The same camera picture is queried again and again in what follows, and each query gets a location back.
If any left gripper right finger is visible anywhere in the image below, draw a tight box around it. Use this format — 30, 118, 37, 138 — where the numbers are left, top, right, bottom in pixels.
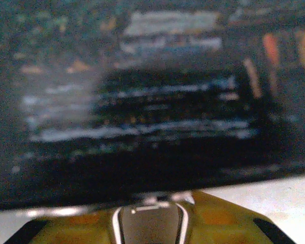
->
182, 190, 297, 244

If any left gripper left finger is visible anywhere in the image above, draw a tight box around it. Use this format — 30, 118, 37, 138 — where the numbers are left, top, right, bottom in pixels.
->
4, 208, 118, 244

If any starry night painted box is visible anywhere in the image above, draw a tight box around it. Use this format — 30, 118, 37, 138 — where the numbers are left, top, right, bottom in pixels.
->
0, 0, 305, 212

